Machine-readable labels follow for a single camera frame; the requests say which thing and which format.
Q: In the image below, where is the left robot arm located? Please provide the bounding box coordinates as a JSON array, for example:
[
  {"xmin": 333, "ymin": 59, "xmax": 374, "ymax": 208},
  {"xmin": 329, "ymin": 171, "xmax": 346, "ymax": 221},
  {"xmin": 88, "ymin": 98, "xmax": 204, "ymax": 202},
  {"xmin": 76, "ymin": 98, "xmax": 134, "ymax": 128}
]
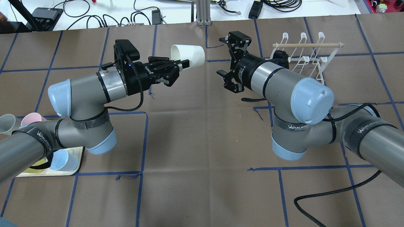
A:
[{"xmin": 1, "ymin": 54, "xmax": 194, "ymax": 183}]

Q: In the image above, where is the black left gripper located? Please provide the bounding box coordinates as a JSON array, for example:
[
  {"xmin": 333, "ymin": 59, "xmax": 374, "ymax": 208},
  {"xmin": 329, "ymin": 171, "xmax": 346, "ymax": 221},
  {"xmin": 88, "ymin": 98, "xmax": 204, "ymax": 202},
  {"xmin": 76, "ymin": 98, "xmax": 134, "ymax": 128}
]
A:
[{"xmin": 124, "ymin": 56, "xmax": 190, "ymax": 95}]

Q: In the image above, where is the light blue plastic cup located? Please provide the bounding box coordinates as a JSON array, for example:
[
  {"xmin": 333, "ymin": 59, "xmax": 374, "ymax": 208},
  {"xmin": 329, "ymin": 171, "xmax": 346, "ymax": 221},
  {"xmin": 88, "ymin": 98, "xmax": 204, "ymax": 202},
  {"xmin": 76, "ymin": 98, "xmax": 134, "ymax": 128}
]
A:
[{"xmin": 0, "ymin": 114, "xmax": 21, "ymax": 136}]

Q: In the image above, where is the white plastic cup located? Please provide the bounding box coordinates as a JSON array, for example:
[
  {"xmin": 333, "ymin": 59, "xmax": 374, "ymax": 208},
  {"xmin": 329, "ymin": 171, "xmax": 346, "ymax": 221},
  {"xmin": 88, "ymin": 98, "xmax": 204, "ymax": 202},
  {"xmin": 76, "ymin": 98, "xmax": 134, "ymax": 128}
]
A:
[{"xmin": 170, "ymin": 44, "xmax": 206, "ymax": 69}]

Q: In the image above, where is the white wire cup rack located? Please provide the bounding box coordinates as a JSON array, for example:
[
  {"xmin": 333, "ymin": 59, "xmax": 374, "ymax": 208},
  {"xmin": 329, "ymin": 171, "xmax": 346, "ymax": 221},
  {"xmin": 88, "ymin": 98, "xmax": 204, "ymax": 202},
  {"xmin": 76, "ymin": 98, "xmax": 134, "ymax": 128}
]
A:
[{"xmin": 269, "ymin": 32, "xmax": 345, "ymax": 84}]

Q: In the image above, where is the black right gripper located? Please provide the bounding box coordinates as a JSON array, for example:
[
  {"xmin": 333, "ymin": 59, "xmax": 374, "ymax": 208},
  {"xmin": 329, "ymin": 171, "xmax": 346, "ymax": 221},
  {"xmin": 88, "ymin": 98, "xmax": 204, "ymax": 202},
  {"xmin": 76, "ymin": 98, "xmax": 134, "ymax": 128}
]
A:
[{"xmin": 217, "ymin": 31, "xmax": 264, "ymax": 93}]

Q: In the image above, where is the beige plastic tray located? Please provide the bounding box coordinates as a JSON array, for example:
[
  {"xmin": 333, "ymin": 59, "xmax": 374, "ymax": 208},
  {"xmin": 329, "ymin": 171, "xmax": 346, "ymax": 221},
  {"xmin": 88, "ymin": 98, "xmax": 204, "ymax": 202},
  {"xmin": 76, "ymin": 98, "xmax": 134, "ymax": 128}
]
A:
[{"xmin": 18, "ymin": 147, "xmax": 84, "ymax": 177}]

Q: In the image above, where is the aluminium frame post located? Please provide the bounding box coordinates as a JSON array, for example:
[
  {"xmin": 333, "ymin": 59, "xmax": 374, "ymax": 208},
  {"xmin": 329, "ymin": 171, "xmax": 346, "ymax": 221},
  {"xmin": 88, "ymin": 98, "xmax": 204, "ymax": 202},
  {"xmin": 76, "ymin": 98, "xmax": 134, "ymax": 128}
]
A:
[{"xmin": 196, "ymin": 0, "xmax": 211, "ymax": 26}]

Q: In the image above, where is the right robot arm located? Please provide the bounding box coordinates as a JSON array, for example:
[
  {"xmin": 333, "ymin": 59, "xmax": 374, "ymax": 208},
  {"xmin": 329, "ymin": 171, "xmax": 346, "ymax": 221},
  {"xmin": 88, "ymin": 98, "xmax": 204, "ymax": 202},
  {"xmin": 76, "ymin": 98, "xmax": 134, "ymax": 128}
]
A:
[{"xmin": 217, "ymin": 31, "xmax": 404, "ymax": 186}]

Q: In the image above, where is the pink plastic cup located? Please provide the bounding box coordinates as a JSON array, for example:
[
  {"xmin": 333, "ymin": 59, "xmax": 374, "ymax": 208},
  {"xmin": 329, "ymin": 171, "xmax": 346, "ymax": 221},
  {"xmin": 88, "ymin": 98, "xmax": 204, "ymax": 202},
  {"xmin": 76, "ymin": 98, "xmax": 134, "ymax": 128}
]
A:
[{"xmin": 21, "ymin": 112, "xmax": 47, "ymax": 126}]

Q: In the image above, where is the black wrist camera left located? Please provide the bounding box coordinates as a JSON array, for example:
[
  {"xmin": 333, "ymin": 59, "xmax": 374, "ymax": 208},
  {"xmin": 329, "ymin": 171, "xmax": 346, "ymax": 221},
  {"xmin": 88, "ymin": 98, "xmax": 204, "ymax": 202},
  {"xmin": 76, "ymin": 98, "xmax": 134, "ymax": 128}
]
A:
[{"xmin": 114, "ymin": 40, "xmax": 140, "ymax": 70}]

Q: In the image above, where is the yellow plastic cup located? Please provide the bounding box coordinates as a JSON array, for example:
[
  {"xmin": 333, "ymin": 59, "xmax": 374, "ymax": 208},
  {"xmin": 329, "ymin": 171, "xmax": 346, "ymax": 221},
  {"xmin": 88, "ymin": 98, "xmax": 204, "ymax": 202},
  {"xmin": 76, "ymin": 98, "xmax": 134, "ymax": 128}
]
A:
[{"xmin": 23, "ymin": 159, "xmax": 46, "ymax": 173}]

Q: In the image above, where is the black power adapter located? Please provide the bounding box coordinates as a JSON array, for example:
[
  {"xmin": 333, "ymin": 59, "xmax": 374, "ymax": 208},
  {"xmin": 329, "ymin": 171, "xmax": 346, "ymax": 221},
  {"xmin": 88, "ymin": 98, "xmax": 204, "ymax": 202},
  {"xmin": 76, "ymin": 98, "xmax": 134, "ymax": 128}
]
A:
[{"xmin": 248, "ymin": 0, "xmax": 263, "ymax": 19}]

